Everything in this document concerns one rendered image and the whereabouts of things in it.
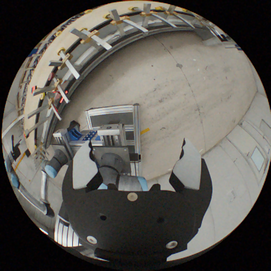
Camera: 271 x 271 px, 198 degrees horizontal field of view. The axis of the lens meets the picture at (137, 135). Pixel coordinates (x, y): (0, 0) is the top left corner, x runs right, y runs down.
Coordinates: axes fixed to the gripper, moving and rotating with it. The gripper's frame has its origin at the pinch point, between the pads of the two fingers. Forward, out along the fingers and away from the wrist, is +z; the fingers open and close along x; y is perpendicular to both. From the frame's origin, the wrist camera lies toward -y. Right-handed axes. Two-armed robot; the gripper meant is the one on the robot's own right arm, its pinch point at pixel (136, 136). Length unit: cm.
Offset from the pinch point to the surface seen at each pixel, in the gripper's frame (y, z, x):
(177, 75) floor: -39, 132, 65
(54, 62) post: -40, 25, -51
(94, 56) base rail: -47, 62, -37
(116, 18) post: -67, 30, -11
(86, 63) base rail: -42, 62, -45
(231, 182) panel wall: 119, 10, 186
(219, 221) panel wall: 145, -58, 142
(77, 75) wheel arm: -23, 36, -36
